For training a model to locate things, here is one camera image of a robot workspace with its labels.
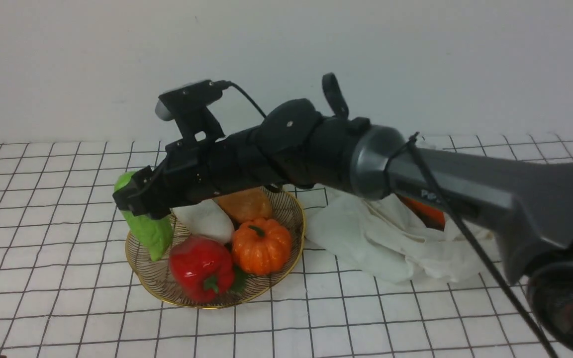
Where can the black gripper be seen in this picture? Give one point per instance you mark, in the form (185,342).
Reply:
(188,176)

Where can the green cucumber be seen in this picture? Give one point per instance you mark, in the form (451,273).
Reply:
(155,232)

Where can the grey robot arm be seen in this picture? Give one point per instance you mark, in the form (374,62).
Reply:
(527,205)

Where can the white cloth bag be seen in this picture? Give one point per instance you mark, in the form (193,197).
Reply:
(386,239)

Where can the white radish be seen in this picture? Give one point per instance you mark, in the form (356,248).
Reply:
(206,219)

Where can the red bell pepper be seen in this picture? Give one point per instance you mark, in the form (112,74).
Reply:
(202,267)

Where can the brown potato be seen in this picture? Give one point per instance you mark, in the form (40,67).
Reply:
(246,205)

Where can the orange pumpkin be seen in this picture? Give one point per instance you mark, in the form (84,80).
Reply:
(261,246)

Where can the white checkered tablecloth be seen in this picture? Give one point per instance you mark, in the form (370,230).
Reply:
(67,291)

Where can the orange carrot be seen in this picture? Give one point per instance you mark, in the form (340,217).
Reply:
(431,217)

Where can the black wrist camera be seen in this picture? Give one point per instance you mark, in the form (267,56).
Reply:
(188,108)

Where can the gold wire basket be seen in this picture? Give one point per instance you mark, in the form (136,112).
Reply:
(157,279)

